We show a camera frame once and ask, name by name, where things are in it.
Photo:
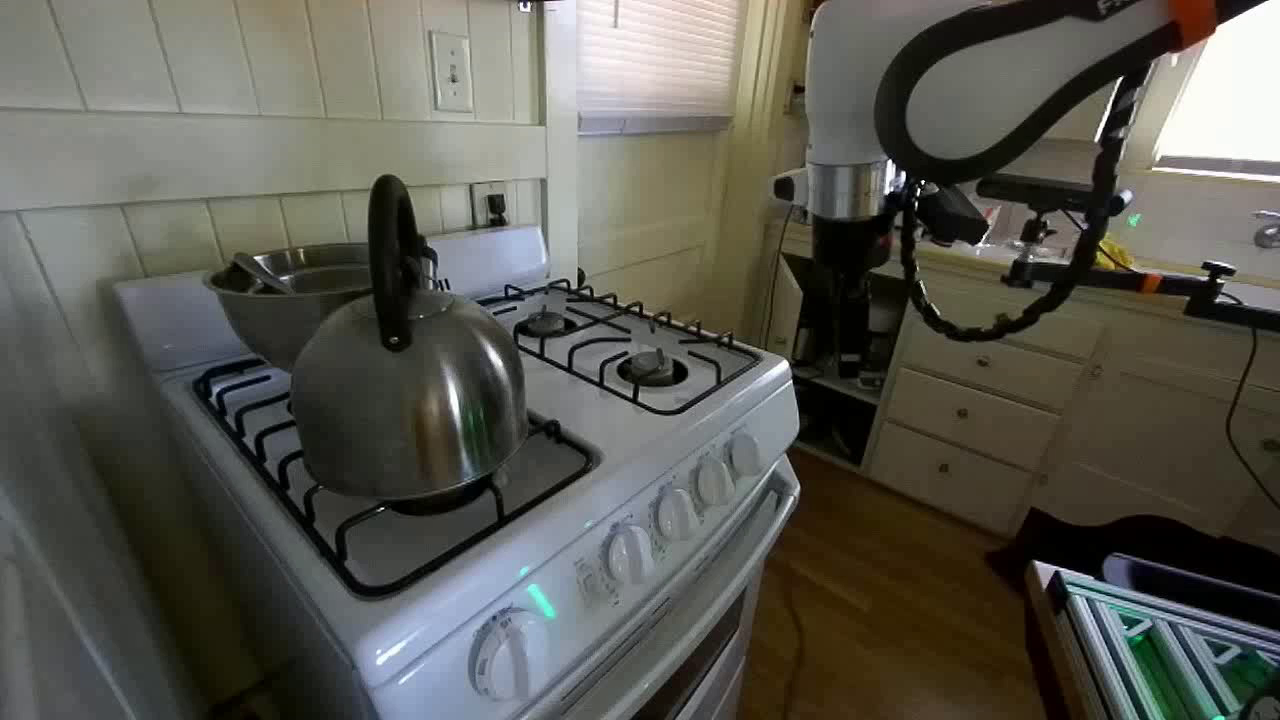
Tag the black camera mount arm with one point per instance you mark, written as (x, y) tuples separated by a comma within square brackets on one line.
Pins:
[(1135, 280)]

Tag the bright window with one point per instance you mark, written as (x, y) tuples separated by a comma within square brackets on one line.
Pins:
[(1223, 95)]

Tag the black cloth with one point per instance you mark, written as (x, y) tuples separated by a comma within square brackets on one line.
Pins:
[(1065, 540)]

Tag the white stove knob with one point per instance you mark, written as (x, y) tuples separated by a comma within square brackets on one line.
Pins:
[(715, 483), (743, 452), (675, 509), (505, 652), (626, 550)]

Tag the white gas stove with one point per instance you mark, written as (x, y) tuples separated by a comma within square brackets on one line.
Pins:
[(605, 442)]

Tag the black stereo camera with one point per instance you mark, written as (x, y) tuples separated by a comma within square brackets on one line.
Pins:
[(1040, 192)]

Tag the white light switch plate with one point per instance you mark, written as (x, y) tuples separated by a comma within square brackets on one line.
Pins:
[(448, 69)]

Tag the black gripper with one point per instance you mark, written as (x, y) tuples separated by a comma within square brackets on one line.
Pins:
[(851, 262)]

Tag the white wall outlet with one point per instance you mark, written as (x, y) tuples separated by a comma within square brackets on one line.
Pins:
[(490, 203)]

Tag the silver metal bowl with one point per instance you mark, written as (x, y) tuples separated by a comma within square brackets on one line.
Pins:
[(266, 322)]

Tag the white frame stand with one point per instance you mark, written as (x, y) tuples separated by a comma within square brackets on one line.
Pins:
[(1146, 647)]

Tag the white cabinet drawer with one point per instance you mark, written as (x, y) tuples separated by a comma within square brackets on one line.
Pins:
[(950, 476), (993, 363), (972, 418), (1005, 322)]

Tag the chrome faucet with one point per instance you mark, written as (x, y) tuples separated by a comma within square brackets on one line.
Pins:
[(1267, 231)]

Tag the black cast iron stove grate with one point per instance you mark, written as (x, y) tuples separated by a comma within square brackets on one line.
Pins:
[(603, 349), (250, 401)]

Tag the white base cabinet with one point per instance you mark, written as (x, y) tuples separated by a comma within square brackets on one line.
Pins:
[(1175, 401)]

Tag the small yellow item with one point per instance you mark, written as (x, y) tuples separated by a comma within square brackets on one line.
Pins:
[(1109, 252)]

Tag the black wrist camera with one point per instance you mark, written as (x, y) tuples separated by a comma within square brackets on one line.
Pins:
[(954, 212)]

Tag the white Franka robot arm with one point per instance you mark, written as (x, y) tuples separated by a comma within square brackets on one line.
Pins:
[(852, 80)]

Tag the silver metal spoon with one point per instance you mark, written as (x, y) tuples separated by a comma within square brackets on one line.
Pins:
[(247, 278)]

